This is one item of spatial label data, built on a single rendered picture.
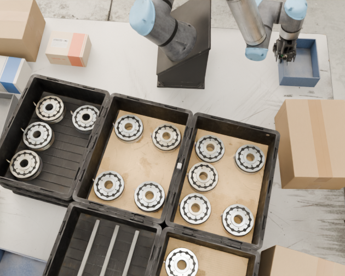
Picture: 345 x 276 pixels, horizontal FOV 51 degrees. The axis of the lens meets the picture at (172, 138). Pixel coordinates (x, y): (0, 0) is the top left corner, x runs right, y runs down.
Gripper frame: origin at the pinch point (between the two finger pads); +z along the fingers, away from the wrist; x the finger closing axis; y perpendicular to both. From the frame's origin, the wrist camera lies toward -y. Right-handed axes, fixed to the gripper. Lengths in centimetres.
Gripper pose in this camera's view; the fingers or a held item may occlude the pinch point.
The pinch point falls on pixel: (281, 59)
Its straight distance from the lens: 165.7
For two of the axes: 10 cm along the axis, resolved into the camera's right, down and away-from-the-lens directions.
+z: 1.2, 3.9, 9.1
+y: -1.0, 9.2, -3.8
